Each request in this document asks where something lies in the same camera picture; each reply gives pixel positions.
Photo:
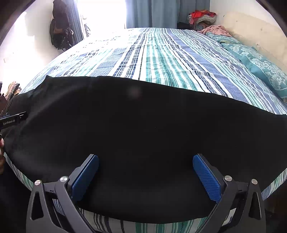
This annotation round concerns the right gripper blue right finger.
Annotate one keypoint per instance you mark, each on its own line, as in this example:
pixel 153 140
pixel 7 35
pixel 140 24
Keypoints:
pixel 238 206

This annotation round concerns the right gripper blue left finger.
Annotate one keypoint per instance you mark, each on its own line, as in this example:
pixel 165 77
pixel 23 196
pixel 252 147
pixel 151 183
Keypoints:
pixel 52 205

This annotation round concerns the black pants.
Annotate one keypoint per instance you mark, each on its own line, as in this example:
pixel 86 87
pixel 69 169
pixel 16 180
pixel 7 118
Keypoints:
pixel 145 136

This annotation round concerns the person's left hand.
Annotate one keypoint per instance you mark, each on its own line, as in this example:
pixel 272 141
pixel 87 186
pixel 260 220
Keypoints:
pixel 2 158

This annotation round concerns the clothes pile on cabinet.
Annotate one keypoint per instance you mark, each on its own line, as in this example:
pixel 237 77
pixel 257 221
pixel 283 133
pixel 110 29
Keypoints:
pixel 13 90

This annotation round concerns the hanging dark bags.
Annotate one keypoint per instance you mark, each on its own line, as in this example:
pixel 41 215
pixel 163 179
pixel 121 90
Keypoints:
pixel 60 31

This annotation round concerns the teal patterned pillow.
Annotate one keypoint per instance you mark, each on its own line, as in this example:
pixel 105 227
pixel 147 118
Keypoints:
pixel 255 62

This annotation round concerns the blue curtain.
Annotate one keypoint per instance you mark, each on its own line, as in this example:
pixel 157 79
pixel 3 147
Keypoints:
pixel 161 13

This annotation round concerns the cream headboard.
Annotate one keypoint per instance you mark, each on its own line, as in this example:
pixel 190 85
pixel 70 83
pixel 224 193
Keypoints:
pixel 267 39

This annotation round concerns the pink cloth on bed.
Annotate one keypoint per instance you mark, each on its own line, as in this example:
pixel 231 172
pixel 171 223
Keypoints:
pixel 216 29

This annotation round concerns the red clothes pile in corner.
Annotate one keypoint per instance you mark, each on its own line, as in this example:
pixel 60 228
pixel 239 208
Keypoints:
pixel 199 20

